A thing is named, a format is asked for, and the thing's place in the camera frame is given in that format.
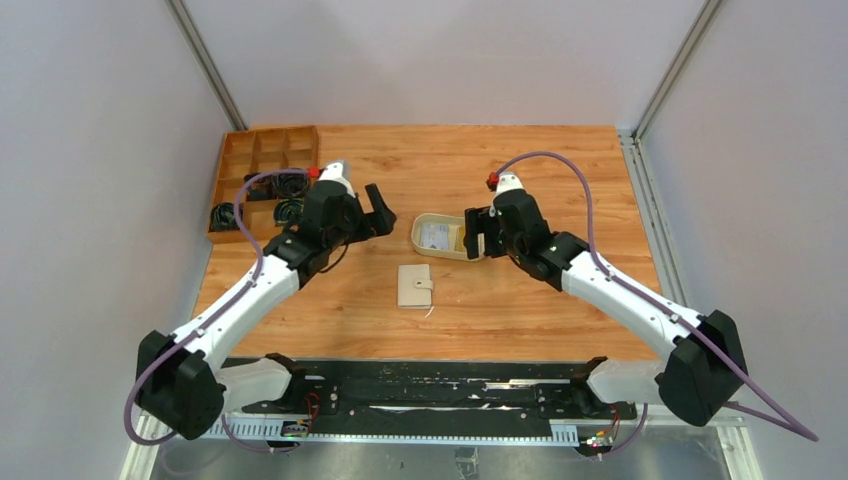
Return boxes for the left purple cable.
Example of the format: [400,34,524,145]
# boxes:
[123,167,319,454]

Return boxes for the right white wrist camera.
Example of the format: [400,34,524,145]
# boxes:
[486,171,524,197]

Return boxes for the right aluminium frame post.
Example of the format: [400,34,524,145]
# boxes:
[631,0,725,143]

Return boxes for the rolled dark belt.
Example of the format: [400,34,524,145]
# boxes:
[272,197,304,226]
[271,173,311,199]
[244,172,276,202]
[208,202,243,232]

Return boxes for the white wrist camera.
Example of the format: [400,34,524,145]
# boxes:
[486,171,524,197]
[307,160,356,197]

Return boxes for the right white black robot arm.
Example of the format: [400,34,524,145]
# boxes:
[463,188,747,426]

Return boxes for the aluminium frame post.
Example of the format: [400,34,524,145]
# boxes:
[165,0,248,131]
[631,0,725,143]

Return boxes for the aluminium front rail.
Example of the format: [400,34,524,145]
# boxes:
[142,372,747,446]

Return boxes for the left aluminium frame post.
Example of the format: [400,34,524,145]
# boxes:
[165,0,248,131]

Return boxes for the cards in tray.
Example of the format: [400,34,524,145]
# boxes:
[418,222,466,257]

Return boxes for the beige oval plastic tray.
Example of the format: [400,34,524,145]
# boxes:
[410,213,484,262]

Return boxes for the wooden compartment organizer box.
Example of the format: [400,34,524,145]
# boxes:
[207,125,320,244]

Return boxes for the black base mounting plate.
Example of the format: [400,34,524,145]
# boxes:
[238,357,637,445]

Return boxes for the beige leather card holder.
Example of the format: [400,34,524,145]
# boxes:
[397,264,434,309]

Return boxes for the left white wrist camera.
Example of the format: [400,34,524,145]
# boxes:
[307,160,356,197]

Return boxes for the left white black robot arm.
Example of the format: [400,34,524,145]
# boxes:
[125,180,397,440]

